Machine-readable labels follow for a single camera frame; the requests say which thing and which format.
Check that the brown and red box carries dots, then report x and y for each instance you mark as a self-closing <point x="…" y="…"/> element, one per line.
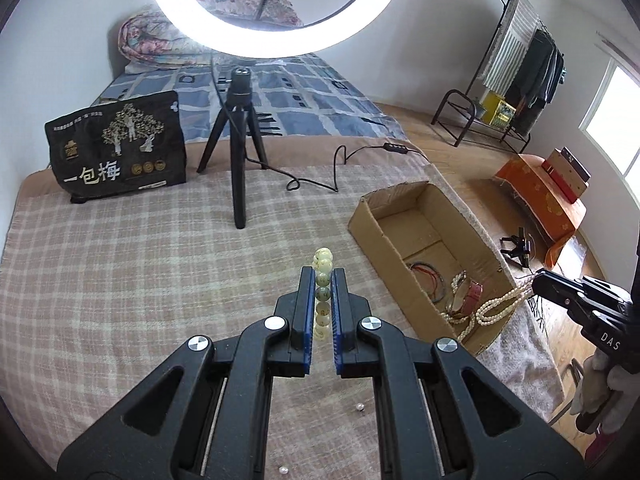
<point x="565" y="185"/>

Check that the blue patterned bedsheet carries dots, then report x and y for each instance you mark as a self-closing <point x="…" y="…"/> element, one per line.
<point x="310" y="95"/>

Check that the black metal clothes rack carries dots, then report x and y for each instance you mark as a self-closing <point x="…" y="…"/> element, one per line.
<point x="499" y="30"/>

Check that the dark hanging clothes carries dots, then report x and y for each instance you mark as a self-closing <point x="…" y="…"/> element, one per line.
<point x="535" y="75"/>

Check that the cardboard box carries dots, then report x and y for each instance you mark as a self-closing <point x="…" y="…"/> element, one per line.
<point x="395" y="280"/>

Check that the striped hanging cloth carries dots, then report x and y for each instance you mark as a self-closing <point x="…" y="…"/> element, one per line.
<point x="510" y="45"/>

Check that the folded floral quilts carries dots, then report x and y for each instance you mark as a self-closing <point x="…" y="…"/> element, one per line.
<point x="225" y="5"/>

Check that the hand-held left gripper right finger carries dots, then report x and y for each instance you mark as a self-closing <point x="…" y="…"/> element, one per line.
<point x="339" y="320"/>

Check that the beige plaid blanket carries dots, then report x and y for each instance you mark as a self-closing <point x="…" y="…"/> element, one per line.
<point x="150" y="285"/>

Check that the floral folded quilt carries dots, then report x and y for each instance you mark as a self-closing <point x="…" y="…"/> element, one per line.
<point x="150" y="40"/>

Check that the dark bangle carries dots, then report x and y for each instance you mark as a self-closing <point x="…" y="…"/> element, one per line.
<point x="440" y="287"/>

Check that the dark flat box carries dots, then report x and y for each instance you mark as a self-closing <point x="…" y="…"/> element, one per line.
<point x="575" y="160"/>

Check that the small black floor tripod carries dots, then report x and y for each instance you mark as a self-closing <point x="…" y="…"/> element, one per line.
<point x="520" y="247"/>

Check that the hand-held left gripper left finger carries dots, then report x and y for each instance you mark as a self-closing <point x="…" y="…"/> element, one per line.
<point x="305" y="320"/>

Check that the orange covered stool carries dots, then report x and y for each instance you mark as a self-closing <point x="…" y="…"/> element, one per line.
<point x="545" y="200"/>

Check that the person's right hand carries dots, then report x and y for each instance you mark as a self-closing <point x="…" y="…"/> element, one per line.
<point x="595" y="385"/>

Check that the black printed bag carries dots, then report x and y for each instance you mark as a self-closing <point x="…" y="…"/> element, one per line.
<point x="100" y="175"/>

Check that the window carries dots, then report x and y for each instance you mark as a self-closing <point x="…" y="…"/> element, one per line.
<point x="615" y="115"/>

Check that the teal hanging garment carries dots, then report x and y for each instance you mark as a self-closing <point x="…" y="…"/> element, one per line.
<point x="563" y="72"/>

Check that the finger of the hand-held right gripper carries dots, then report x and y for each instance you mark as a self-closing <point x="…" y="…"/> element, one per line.
<point x="550" y="287"/>

